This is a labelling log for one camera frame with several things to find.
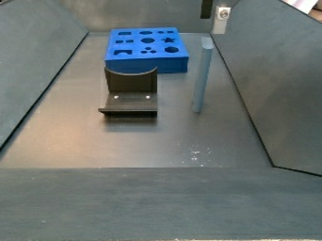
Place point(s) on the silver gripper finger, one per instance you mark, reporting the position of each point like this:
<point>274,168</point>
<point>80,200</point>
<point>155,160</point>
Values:
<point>220,17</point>
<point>206,9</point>

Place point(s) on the black curved fixture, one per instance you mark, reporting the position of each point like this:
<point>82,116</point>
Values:
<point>132,93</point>

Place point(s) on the blue foam shape-cutout block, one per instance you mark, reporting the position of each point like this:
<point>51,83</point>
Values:
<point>140,49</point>

